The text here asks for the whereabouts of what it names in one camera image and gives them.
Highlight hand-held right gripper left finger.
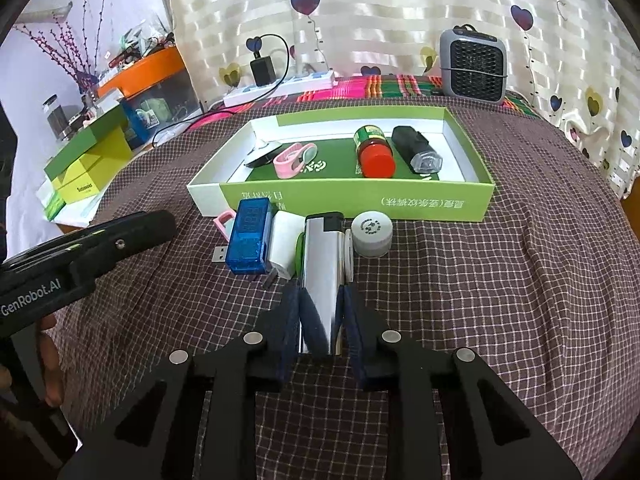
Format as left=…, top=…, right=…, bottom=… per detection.
left=57, top=280, right=301, bottom=480

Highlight white power strip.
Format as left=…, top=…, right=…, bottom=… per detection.
left=223, top=70, right=336, bottom=108

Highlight white paper sheets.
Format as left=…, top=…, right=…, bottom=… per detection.
left=52, top=195, right=103, bottom=227

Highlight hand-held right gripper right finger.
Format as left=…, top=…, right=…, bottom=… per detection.
left=340, top=282, right=583, bottom=480

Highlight green spool with white flange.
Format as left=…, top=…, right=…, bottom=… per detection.
left=294, top=227, right=356, bottom=285

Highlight colourful striped blanket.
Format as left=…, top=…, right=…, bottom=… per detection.
left=205, top=74, right=543, bottom=121

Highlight brown bottle with red cap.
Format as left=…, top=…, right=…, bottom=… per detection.
left=352, top=125, right=397, bottom=179

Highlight silver lighter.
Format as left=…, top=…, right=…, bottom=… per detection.
left=297, top=211, right=347, bottom=356

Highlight white wall rail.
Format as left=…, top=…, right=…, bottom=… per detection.
left=15, top=5, right=73, bottom=26

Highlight blue and white carton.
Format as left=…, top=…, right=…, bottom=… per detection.
left=122, top=100, right=161, bottom=142

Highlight black charger cable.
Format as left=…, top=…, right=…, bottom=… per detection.
left=257, top=34, right=292, bottom=92

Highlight pink clip with grey pad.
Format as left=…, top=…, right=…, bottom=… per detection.
left=272, top=142, right=318, bottom=179

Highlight wooden furniture panel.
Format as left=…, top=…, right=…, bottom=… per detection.
left=620, top=172, right=640, bottom=241

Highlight black charger plug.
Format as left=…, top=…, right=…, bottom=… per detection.
left=249, top=57, right=276, bottom=87

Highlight purple flower branches vase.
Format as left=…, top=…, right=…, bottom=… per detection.
left=15, top=0, right=113, bottom=93

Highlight grey portable heater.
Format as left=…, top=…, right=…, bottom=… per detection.
left=439, top=25, right=511, bottom=107

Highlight glass jar with dark lid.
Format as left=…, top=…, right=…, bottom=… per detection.
left=42, top=95, right=68, bottom=138

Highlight thin black cable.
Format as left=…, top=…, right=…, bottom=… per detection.
left=152, top=109, right=236, bottom=148

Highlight person's left hand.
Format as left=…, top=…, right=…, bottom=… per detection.
left=36, top=314, right=65, bottom=407

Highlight clear bin with orange lid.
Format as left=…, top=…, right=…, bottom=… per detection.
left=95, top=47, right=203, bottom=143

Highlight yellow box with green lid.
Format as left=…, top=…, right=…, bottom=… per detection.
left=44, top=105, right=135, bottom=206

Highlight green and white cardboard box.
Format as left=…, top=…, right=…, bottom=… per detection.
left=186, top=106, right=496, bottom=223

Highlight cream curtain with heart print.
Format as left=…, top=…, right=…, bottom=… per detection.
left=160, top=0, right=640, bottom=201

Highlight blue translucent usb tester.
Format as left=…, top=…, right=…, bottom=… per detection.
left=212, top=197, right=273, bottom=276

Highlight black device with clear end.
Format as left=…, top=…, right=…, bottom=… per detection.
left=390, top=126, right=443, bottom=177

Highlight small green and white box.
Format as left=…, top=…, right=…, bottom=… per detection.
left=42, top=191, right=67, bottom=222

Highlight small white round jar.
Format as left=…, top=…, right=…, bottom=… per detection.
left=350, top=210, right=393, bottom=257

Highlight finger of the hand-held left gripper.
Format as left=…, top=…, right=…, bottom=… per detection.
left=65, top=230, right=173, bottom=291
left=2, top=210, right=177, bottom=266

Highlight pile of assorted small packets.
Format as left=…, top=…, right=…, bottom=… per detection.
left=100, top=22, right=176, bottom=81

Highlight white plug adapter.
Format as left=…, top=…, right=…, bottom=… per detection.
left=262, top=210, right=307, bottom=288

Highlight grey mouse-shaped plastic piece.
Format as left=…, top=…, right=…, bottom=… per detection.
left=244, top=141, right=283, bottom=168

